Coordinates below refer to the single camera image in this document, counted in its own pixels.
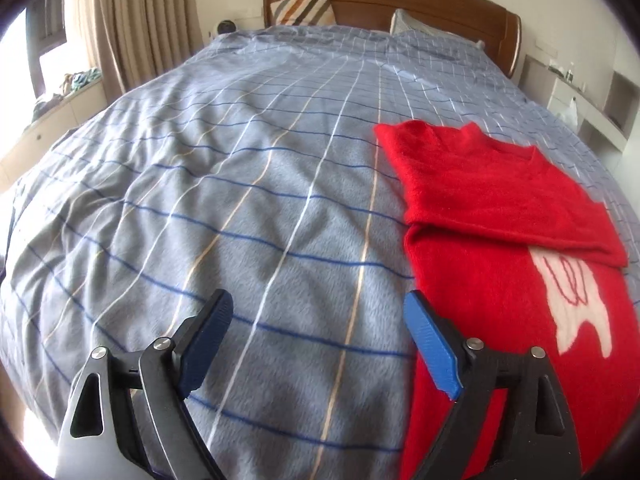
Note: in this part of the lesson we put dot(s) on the blue checked duvet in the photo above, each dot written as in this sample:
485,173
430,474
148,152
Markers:
250,185

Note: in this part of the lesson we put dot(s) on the white window seat cabinet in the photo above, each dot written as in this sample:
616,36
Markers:
50,125

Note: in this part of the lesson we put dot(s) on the white bedside shelf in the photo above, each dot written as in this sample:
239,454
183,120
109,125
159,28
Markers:
595,125

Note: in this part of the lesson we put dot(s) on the window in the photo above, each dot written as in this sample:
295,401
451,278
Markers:
20,60

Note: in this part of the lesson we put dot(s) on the pile of clothes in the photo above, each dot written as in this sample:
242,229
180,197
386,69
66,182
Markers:
80,77

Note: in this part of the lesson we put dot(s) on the striped cushion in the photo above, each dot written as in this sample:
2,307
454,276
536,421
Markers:
302,10

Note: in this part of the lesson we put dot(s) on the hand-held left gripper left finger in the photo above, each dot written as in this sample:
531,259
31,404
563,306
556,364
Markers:
207,345

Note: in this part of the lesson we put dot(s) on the white wardrobe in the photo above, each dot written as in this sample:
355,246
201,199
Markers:
631,110

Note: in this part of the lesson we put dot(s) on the white plastic bag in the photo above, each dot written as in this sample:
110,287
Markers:
570,112

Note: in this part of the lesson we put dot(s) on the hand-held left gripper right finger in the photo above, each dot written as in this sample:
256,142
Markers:
432,347

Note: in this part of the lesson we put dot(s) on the grey pillow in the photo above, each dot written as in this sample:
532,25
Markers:
415,22

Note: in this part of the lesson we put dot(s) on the beige curtain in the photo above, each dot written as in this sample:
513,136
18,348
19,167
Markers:
145,10

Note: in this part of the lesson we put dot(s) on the red sweater with white rabbit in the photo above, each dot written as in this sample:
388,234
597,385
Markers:
475,200

